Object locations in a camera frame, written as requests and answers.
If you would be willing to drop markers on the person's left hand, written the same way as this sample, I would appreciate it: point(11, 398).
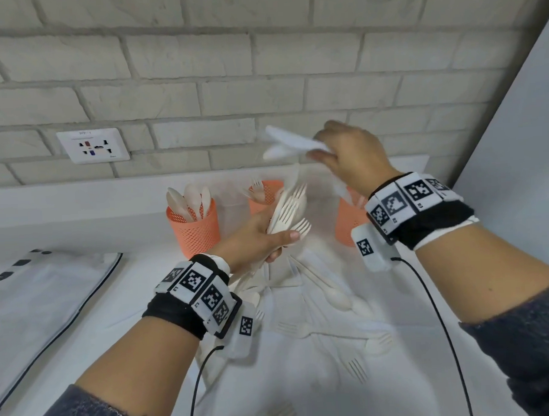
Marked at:
point(245, 241)

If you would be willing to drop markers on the person's right hand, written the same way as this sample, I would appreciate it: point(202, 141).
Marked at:
point(356, 156)

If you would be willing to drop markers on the person's right fingers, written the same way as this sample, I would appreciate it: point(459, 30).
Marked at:
point(320, 156)

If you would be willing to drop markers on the person's left thumb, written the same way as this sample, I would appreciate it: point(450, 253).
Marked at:
point(285, 237)

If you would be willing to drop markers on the bundle of white disposable forks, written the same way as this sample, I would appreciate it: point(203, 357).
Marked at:
point(287, 209)

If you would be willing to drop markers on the person's left forearm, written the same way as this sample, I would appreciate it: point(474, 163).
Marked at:
point(143, 368)

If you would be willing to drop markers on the person's right forearm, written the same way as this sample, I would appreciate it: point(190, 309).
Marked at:
point(481, 273)

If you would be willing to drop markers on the orange mesh cup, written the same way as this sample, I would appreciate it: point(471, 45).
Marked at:
point(271, 190)
point(196, 234)
point(348, 225)

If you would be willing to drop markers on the white disposable fork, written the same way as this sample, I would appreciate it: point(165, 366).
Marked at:
point(257, 190)

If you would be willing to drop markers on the pile of white disposable cutlery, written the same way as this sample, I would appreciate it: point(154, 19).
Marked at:
point(333, 298)

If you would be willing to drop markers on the white disposable spoon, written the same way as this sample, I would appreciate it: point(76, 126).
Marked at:
point(176, 205)
point(193, 200)
point(206, 200)

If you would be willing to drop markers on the black marker wristband left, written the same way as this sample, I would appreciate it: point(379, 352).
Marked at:
point(201, 288)

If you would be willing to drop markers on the black marker wristband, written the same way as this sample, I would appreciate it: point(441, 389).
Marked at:
point(415, 204)
point(201, 288)

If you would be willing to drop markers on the black marker wristband right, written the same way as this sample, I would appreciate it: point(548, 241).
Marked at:
point(415, 204)

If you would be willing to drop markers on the white counter ledge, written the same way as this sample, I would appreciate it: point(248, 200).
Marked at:
point(97, 208)

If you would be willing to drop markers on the white cabinet side panel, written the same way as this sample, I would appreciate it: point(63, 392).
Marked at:
point(522, 158)

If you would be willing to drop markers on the white bag with black trim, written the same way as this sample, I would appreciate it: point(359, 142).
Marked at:
point(38, 306)

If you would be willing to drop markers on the grey right sleeve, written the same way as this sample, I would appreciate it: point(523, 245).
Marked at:
point(530, 353)

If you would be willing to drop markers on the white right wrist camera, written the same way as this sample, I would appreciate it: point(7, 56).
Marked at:
point(371, 249)

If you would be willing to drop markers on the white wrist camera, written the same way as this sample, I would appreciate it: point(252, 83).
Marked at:
point(244, 327)
point(371, 249)

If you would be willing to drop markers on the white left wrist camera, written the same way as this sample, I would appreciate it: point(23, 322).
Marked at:
point(244, 327)

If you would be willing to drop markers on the white wall socket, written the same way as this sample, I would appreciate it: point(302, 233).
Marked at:
point(93, 145)

